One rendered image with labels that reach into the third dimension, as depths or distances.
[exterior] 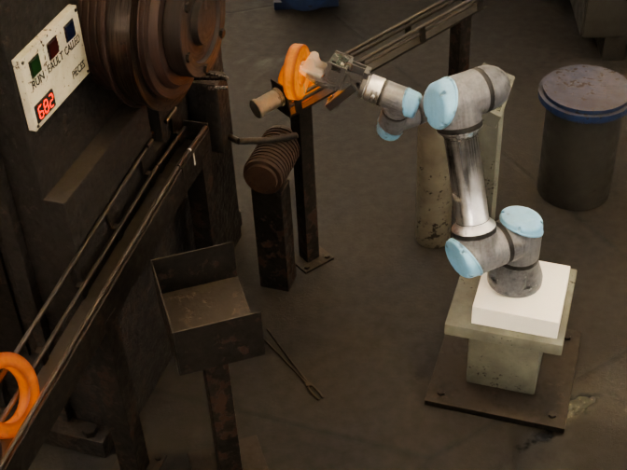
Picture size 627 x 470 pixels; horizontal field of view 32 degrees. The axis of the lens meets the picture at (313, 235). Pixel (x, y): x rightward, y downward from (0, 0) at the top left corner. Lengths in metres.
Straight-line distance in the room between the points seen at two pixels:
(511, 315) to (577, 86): 1.08
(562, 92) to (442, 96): 1.12
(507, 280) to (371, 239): 0.87
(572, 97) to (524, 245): 0.93
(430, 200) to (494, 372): 0.68
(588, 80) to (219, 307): 1.70
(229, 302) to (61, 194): 0.48
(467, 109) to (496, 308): 0.59
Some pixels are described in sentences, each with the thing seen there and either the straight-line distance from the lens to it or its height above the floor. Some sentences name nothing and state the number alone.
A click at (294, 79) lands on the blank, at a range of 2.97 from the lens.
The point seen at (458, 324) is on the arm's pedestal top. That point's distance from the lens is 2.99.
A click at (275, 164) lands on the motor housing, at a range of 3.21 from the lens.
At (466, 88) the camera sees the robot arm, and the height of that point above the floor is 0.98.
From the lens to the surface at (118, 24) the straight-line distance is 2.56.
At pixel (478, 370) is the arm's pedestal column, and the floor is 0.08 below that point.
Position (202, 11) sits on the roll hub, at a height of 1.15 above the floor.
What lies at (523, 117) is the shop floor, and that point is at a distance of 4.36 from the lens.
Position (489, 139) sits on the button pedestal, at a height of 0.45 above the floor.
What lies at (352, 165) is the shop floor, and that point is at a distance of 4.06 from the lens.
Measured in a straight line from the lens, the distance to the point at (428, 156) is 3.45.
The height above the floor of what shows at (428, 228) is 0.09.
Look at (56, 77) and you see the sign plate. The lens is 2.54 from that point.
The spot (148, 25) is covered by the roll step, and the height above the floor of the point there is 1.18.
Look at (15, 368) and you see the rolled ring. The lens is 2.45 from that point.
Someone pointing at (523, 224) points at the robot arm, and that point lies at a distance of 2.87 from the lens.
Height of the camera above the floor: 2.39
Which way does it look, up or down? 40 degrees down
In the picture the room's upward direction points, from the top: 3 degrees counter-clockwise
